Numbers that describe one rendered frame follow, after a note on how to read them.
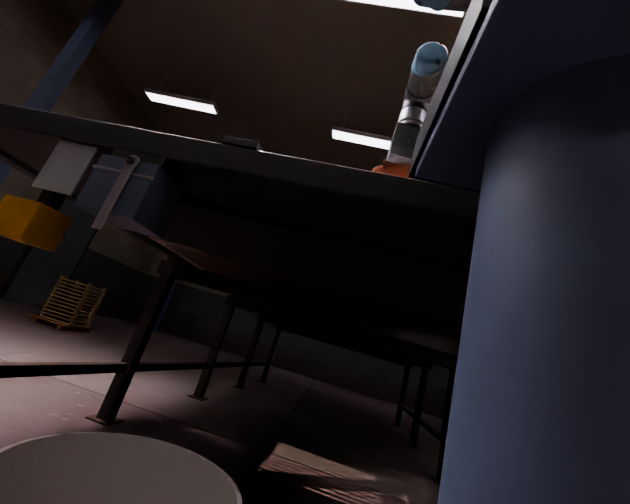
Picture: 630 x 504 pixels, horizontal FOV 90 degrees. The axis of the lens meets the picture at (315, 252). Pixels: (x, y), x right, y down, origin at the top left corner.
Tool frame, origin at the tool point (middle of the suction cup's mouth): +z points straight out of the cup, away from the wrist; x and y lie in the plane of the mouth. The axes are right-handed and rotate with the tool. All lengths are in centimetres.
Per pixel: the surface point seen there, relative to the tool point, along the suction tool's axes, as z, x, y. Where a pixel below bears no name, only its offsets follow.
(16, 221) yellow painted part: 40, 16, 71
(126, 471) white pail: 73, 13, 33
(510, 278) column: 38, 49, -3
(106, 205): 33, 19, 54
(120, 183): 28, 19, 53
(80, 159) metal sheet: 23, 14, 68
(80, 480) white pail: 74, 17, 38
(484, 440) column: 49, 49, -3
